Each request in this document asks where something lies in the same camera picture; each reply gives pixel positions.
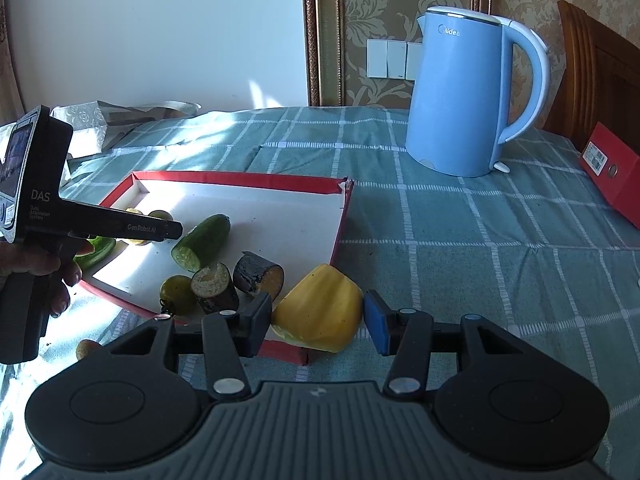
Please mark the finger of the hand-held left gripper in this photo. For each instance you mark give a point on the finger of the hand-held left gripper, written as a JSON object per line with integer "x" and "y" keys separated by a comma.
{"x": 125, "y": 222}

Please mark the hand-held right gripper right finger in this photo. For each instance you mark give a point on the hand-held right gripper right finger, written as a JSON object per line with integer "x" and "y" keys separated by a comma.
{"x": 377, "y": 320}

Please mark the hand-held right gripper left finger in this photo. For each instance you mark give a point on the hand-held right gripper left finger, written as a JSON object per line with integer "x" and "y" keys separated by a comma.
{"x": 257, "y": 322}

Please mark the round brown fruit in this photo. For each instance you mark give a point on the round brown fruit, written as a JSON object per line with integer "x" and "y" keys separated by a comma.
{"x": 87, "y": 350}
{"x": 161, "y": 215}

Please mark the green pepper piece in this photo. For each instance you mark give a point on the green pepper piece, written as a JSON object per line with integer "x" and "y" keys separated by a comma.
{"x": 97, "y": 252}

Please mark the dark eggplant piece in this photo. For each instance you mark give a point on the dark eggplant piece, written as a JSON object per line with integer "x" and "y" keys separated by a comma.
{"x": 255, "y": 272}

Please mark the bitten eggplant piece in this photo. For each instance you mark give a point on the bitten eggplant piece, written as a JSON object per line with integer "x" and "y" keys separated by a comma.
{"x": 215, "y": 292}

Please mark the large yellow bell pepper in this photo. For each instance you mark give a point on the large yellow bell pepper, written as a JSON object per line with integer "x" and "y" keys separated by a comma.
{"x": 320, "y": 310}

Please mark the cut cucumber half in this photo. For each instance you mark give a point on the cut cucumber half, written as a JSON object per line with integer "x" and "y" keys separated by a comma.
{"x": 202, "y": 240}

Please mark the round green fruit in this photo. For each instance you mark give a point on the round green fruit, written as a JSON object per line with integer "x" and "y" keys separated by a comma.
{"x": 177, "y": 294}

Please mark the red cardboard box tray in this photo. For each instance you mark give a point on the red cardboard box tray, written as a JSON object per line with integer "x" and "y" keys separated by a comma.
{"x": 280, "y": 220}

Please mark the person's left hand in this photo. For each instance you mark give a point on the person's left hand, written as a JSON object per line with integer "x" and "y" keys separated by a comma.
{"x": 35, "y": 262}

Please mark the small yellow squash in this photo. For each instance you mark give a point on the small yellow squash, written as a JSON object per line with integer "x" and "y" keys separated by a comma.
{"x": 136, "y": 242}

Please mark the patterned paper bag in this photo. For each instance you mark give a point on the patterned paper bag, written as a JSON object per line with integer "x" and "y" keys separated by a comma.
{"x": 85, "y": 122}

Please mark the green plaid tablecloth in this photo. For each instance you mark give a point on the green plaid tablecloth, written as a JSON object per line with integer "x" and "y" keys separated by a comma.
{"x": 475, "y": 260}

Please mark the patterned curtain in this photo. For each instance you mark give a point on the patterned curtain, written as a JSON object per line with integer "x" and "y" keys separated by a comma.
{"x": 7, "y": 35}

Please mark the blue electric kettle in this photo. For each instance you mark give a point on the blue electric kettle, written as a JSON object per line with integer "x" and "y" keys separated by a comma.
{"x": 455, "y": 100}

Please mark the red flat box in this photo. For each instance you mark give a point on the red flat box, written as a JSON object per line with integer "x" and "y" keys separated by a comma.
{"x": 620, "y": 180}

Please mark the wooden chair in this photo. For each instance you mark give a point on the wooden chair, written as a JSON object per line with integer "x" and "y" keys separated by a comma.
{"x": 595, "y": 70}

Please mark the white wall switch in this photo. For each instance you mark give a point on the white wall switch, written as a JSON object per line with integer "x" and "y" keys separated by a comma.
{"x": 396, "y": 59}
{"x": 377, "y": 57}
{"x": 413, "y": 60}

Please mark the ornate wall frame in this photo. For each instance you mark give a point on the ornate wall frame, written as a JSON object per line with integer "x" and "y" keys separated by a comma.
{"x": 325, "y": 30}

